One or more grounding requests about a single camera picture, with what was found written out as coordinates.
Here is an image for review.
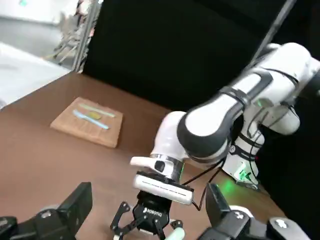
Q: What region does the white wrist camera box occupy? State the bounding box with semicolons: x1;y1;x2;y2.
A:
132;174;195;205

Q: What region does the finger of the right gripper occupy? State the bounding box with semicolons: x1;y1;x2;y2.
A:
150;216;184;240
109;201;145;238

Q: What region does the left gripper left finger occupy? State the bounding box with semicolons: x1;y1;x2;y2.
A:
0;182;94;240

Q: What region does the black backdrop curtain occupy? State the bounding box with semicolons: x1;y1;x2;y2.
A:
82;0;320;161

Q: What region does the pale green plastic spoon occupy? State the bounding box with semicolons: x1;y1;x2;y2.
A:
166;223;186;240

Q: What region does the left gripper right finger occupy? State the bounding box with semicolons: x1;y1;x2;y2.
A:
199;183;311;240

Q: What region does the light blue plastic knife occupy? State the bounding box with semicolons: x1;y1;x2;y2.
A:
72;109;111;131

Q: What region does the wooden cutting board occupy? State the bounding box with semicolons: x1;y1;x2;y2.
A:
49;96;125;149

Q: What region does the grey metal rack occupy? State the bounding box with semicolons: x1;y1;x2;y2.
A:
53;0;102;73

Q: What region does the grey metal pole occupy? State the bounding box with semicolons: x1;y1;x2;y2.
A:
246;0;297;73

